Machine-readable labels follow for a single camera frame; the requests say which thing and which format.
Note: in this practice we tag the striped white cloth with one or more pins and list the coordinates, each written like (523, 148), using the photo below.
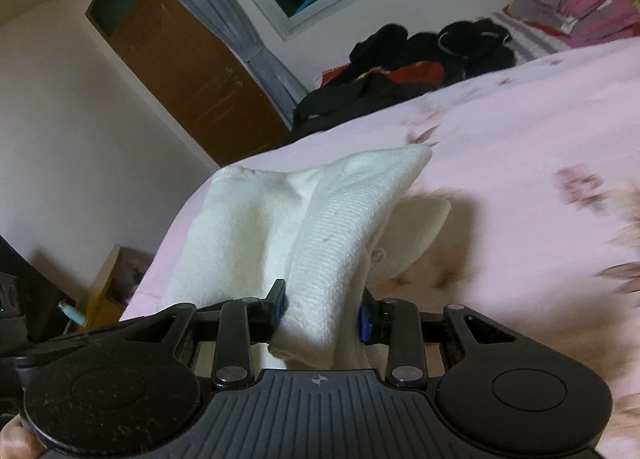
(525, 36)

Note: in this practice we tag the white knit garment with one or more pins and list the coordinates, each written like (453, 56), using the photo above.
(320, 229)

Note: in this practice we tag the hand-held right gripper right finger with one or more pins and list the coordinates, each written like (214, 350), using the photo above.
(365, 324)

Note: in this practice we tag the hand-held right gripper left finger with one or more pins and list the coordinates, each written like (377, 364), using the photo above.
(281, 309)

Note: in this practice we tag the grey blue curtain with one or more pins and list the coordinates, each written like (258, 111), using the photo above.
(240, 24)

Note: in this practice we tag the brown wooden door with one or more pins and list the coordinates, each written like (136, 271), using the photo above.
(200, 69)

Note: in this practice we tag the pink floral blanket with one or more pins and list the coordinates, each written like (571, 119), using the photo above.
(500, 149)

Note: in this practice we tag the pile of black clothes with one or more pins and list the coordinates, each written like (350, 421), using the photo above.
(410, 54)

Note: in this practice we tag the yellow wooden box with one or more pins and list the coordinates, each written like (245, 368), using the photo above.
(107, 289)

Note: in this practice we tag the black device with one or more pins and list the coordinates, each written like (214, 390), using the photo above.
(12, 299)

